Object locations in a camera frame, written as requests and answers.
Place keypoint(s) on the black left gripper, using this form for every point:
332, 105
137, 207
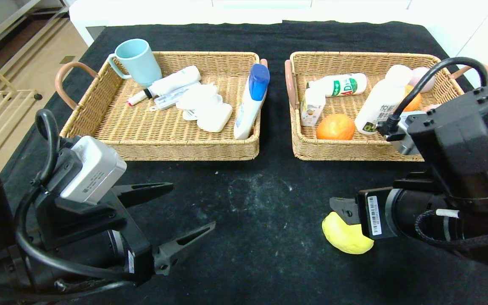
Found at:
137, 250

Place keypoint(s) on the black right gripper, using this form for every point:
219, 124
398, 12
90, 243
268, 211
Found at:
372, 215

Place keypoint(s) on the yellow lemon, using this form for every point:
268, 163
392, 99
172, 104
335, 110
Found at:
350, 241

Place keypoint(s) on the small yellow juice carton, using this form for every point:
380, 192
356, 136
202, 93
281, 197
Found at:
311, 110

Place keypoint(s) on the large white milk bottle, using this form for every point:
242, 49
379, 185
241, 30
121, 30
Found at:
379, 101

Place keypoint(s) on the white soap bar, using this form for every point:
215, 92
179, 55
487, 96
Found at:
216, 120

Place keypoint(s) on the white bottle blue cap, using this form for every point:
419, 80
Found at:
250, 110

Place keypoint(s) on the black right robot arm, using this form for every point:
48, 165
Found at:
460, 135

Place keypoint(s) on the black tablecloth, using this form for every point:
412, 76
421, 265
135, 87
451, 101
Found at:
269, 212

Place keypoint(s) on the orange fruit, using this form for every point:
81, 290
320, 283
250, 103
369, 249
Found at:
336, 127
415, 103

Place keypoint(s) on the clear plastic toothbrush case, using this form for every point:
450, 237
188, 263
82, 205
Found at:
165, 101

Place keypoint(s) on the small white green-label bottle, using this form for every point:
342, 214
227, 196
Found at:
341, 85

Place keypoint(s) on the brown bread bun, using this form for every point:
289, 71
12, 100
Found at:
432, 107

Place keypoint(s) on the white tube red tip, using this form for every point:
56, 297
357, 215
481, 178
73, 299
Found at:
171, 81

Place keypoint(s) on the pale pink egg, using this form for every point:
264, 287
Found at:
415, 75

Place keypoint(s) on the light blue mug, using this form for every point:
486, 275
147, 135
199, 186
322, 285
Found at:
139, 62

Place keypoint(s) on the white table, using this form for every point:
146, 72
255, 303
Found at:
81, 17

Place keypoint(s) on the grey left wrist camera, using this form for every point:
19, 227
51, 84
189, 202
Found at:
93, 169

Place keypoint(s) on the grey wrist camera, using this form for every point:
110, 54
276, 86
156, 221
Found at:
403, 142
93, 169

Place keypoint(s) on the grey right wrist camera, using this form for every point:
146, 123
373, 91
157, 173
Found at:
403, 142

